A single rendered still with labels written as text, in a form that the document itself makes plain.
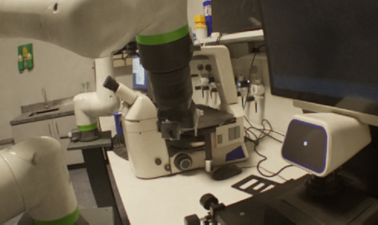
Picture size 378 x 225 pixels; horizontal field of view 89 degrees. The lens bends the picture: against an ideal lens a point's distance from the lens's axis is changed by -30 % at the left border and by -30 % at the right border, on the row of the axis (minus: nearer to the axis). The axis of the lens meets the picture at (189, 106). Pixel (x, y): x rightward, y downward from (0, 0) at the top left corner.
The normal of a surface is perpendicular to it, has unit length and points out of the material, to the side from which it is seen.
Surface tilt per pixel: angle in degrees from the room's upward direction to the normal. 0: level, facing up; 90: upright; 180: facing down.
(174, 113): 114
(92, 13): 91
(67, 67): 90
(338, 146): 79
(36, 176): 86
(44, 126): 90
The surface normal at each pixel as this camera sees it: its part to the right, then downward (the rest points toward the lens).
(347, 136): 0.43, -0.02
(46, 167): 0.89, -0.04
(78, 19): -0.11, 0.29
